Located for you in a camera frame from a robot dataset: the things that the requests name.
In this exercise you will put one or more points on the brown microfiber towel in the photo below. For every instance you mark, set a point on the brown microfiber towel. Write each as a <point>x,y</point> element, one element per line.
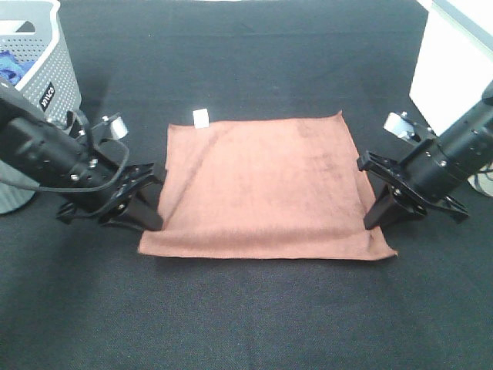
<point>266,189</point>

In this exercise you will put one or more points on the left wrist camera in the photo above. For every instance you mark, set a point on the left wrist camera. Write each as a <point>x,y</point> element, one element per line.
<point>109,128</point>

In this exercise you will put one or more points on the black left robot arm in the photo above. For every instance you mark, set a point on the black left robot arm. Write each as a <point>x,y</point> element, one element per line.
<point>86,167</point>

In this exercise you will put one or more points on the white storage box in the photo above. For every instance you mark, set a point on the white storage box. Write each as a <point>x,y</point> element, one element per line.
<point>454,64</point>

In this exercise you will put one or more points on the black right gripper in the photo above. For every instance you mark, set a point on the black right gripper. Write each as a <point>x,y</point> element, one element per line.
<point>400,199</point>

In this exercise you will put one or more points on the grey perforated laundry basket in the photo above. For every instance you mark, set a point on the grey perforated laundry basket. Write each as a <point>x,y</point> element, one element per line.
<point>42,73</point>

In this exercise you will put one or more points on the blue cloth in basket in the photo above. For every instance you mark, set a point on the blue cloth in basket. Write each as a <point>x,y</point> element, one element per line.
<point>11,69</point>

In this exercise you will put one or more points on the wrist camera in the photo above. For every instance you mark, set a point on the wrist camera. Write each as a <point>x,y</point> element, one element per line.
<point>109,128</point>
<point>404,127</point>

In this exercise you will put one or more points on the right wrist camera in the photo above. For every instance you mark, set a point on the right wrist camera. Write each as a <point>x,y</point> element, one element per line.
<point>404,127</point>

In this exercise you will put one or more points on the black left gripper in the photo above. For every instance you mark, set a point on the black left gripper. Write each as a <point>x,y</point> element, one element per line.
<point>131,201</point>

